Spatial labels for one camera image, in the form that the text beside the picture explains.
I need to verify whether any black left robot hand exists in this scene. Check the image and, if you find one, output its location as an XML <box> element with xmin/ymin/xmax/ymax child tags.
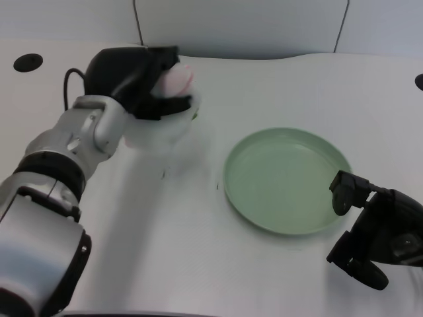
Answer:
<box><xmin>83</xmin><ymin>45</ymin><xmax>194</xmax><ymax>122</ymax></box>

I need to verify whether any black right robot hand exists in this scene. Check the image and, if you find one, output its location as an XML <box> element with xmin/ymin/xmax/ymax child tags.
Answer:
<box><xmin>326</xmin><ymin>170</ymin><xmax>423</xmax><ymax>291</ymax></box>

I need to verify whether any white plush rabbit doll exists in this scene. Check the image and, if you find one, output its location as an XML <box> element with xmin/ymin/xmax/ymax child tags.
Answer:
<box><xmin>123</xmin><ymin>63</ymin><xmax>203</xmax><ymax>150</ymax></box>

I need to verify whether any green round plate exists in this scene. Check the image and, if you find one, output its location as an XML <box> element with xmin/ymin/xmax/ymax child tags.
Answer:
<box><xmin>223</xmin><ymin>127</ymin><xmax>352</xmax><ymax>236</ymax></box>

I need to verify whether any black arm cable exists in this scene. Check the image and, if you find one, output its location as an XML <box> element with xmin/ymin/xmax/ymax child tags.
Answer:
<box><xmin>63</xmin><ymin>67</ymin><xmax>85</xmax><ymax>110</ymax></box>

